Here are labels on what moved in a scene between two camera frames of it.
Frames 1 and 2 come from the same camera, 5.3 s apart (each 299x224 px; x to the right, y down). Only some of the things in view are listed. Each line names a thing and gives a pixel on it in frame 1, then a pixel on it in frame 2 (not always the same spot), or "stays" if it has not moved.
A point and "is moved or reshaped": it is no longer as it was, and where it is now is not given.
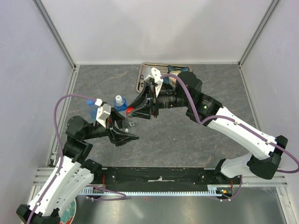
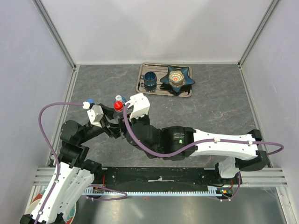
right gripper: [145, 112] → [143, 118]
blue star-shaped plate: [166, 80] stays
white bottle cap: [118, 99] stays
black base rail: [157, 179] stays
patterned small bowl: [172, 80] stays
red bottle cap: [129, 109] is moved or reshaped
